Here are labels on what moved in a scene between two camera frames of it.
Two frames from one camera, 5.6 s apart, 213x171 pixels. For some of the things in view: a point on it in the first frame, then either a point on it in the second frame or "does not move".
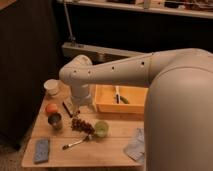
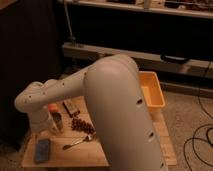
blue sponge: [41, 151] does not move
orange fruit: [51, 107] does not move
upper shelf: [188, 8] does not move
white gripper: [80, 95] -> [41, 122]
